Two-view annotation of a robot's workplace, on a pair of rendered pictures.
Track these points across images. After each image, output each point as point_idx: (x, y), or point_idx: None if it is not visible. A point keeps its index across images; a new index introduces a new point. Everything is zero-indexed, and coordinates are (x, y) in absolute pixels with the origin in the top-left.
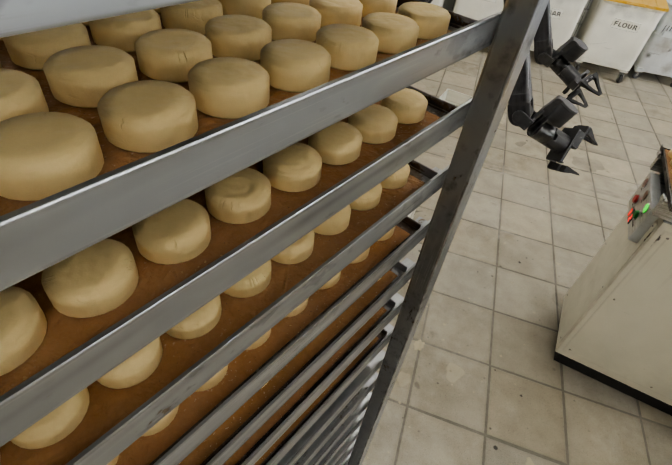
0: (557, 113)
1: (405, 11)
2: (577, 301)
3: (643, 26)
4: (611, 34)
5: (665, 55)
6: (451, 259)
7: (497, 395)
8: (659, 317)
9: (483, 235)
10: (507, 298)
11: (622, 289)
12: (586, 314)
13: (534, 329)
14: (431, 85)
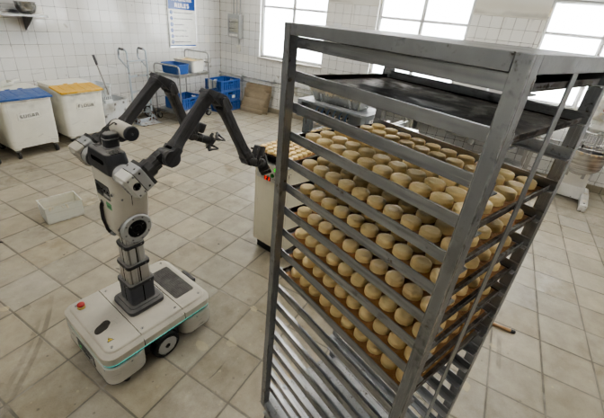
0: (262, 151)
1: (381, 127)
2: (269, 227)
3: (96, 102)
4: (81, 113)
5: (114, 112)
6: (200, 271)
7: (291, 287)
8: (299, 204)
9: (190, 249)
10: (239, 259)
11: (288, 204)
12: (283, 226)
13: (262, 257)
14: (2, 209)
